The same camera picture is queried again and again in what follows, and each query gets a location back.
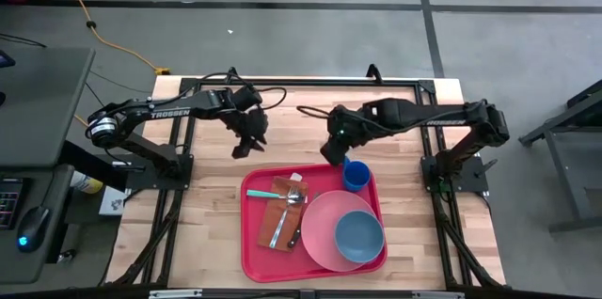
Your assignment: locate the yellow extension cable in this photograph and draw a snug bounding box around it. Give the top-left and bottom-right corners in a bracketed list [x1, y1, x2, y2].
[50, 0, 173, 77]

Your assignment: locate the silver metal bracket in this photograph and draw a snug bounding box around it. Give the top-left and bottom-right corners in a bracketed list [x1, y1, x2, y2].
[148, 289, 204, 299]
[411, 291, 467, 299]

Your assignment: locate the blue bowl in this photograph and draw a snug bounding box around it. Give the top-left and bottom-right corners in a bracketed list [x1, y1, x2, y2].
[334, 210, 386, 264]

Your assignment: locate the thin black floor cable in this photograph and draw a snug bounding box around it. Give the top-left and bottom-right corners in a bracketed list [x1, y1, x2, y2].
[0, 33, 48, 50]
[84, 69, 152, 112]

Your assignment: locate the blue mug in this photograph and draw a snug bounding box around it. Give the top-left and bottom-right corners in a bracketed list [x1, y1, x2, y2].
[341, 156, 372, 193]

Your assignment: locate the backlit keyboard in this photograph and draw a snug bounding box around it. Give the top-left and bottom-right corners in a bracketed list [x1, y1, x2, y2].
[0, 179, 25, 232]

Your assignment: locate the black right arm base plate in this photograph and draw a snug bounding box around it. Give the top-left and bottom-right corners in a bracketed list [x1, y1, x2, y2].
[420, 155, 499, 195]

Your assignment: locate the red plastic tray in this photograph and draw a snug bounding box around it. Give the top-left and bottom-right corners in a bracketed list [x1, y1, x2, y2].
[240, 163, 388, 284]

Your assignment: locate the fork with patterned teal handle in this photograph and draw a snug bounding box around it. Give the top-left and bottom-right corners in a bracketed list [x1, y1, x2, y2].
[268, 185, 302, 249]

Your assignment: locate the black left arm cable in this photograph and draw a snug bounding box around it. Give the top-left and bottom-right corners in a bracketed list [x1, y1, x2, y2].
[154, 71, 289, 113]

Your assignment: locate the grey metal cart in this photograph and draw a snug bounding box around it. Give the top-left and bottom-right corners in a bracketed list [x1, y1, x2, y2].
[518, 80, 602, 234]

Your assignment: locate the black computer mouse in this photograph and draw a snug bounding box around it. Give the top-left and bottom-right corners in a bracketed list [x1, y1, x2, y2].
[16, 205, 51, 254]

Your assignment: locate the white box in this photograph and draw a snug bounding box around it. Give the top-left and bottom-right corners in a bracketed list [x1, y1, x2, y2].
[98, 185, 131, 217]

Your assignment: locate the black aluminium table frame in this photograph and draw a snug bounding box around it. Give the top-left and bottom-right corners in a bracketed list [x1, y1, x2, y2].
[103, 75, 508, 291]

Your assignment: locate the brown cloth napkin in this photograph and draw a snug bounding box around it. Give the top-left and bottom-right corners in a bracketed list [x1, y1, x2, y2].
[257, 172, 310, 253]

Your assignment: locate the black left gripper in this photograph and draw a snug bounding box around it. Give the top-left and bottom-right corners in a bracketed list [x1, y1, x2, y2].
[220, 86, 269, 159]

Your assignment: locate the yellow bottle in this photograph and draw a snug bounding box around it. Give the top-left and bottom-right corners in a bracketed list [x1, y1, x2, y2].
[70, 171, 104, 196]

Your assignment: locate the grey desk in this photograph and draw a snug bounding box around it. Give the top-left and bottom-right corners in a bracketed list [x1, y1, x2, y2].
[0, 44, 98, 286]

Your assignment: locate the spoon with teal handle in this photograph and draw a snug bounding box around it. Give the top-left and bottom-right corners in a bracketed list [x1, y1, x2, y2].
[246, 189, 306, 205]

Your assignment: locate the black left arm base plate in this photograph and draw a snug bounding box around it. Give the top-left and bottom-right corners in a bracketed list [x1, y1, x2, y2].
[124, 155, 195, 192]

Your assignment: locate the pink plate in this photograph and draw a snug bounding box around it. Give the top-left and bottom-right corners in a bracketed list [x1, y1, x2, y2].
[300, 189, 383, 273]

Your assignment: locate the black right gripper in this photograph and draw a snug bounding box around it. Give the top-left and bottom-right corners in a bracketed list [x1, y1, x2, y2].
[320, 103, 375, 167]

